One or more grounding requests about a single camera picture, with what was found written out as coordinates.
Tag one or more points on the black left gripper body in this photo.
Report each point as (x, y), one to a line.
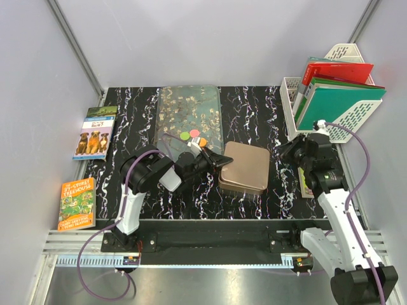
(200, 164)

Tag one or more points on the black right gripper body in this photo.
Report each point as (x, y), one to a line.
(299, 154)

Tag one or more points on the rose gold tin box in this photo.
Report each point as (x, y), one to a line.
(231, 186)

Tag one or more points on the rose gold tin lid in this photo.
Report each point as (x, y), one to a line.
(250, 166)

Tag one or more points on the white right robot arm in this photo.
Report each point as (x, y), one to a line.
(357, 273)

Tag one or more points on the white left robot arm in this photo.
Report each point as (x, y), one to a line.
(149, 168)

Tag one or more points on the orange round cookie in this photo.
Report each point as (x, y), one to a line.
(203, 142)

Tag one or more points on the green round cookie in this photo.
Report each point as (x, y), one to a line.
(185, 136)

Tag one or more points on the pink round cookie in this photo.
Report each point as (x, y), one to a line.
(194, 133)

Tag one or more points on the white file organizer rack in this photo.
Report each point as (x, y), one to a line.
(292, 92)

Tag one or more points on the green comic booklet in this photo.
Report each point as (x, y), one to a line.
(305, 191)

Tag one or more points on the floral blue serving tray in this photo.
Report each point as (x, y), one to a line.
(181, 109)

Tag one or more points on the red folder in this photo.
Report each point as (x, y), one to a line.
(358, 72)

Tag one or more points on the dog picture book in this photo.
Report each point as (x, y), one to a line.
(97, 128)

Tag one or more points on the orange treehouse book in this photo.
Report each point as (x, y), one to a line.
(77, 205)

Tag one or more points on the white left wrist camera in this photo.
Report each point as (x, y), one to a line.
(194, 145)

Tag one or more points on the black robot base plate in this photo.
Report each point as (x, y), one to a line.
(213, 242)

